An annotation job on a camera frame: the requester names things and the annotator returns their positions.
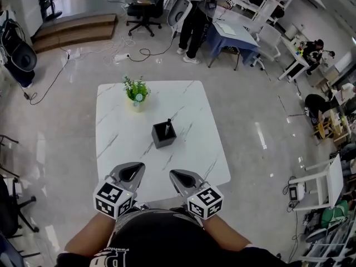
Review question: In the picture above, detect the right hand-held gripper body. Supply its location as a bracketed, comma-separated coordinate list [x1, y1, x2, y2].
[169, 169, 225, 221]

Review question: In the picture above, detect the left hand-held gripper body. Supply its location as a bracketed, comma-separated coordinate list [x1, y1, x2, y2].
[93, 161, 146, 221]

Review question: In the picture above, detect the black square pen holder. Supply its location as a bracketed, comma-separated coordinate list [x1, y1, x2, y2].
[151, 122, 177, 150]

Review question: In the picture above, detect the person's left forearm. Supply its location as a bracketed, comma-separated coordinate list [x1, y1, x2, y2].
[64, 212, 118, 253]

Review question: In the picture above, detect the person's right forearm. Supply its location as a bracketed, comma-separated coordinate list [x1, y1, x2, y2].
[201, 215, 253, 250]

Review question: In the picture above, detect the person's black printed shirt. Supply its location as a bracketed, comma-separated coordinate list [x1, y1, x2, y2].
[55, 206, 303, 267]

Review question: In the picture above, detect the white box device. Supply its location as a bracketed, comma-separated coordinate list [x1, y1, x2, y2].
[287, 183, 307, 203]

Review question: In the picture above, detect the black swivel chair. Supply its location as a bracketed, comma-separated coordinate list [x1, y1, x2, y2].
[0, 174, 40, 239]

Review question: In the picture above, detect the green potted plant with flowers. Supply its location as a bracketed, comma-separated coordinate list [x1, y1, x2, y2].
[122, 75, 152, 113]

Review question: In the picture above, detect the white side table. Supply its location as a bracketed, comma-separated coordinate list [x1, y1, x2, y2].
[288, 154, 345, 212]

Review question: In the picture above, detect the wooden round stool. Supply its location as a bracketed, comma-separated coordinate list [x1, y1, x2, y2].
[313, 117, 335, 139]

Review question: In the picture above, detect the dark round seat chair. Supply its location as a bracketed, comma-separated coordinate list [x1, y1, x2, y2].
[0, 9, 38, 89]

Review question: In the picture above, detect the wooden step platform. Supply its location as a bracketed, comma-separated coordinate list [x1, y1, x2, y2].
[31, 13, 118, 54]

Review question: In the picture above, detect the table with blue cloth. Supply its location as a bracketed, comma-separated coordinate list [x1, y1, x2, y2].
[206, 20, 261, 71]

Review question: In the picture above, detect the white desk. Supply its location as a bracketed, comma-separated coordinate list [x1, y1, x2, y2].
[278, 36, 312, 82]

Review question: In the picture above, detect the white office chair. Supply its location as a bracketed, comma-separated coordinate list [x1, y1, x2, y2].
[251, 23, 282, 71]

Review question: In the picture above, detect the white paper sheet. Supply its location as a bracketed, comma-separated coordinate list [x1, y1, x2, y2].
[216, 21, 236, 36]

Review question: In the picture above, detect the black office chair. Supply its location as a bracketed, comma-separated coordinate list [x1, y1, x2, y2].
[126, 0, 165, 37]

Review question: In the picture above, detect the white shell chair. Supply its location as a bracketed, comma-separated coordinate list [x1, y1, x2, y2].
[166, 0, 194, 28]

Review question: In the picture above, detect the black floor stand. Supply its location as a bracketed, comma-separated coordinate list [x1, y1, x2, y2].
[44, 0, 63, 21]

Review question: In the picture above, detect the black floor cable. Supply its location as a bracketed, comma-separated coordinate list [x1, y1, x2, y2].
[24, 53, 71, 106]

